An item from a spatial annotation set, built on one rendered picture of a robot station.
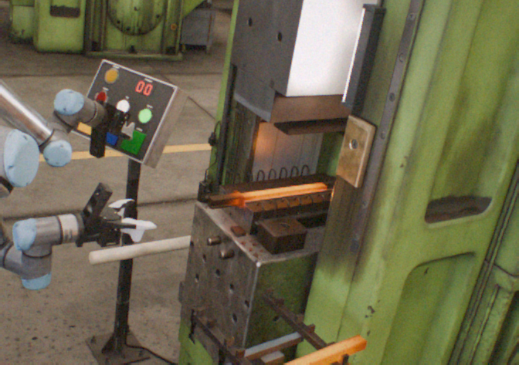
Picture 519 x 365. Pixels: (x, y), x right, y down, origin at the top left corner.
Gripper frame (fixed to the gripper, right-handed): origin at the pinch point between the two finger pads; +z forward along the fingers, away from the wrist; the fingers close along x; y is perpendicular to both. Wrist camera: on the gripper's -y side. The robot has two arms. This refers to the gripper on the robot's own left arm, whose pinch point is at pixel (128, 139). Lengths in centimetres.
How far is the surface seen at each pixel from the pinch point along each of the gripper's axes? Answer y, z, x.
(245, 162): 8.6, 18.6, -33.4
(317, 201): 6, 17, -63
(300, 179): 11, 27, -51
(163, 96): 17.6, 3.3, -3.4
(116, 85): 15.5, 3.3, 16.6
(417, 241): 5, -3, -100
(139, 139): 1.4, 2.5, -2.2
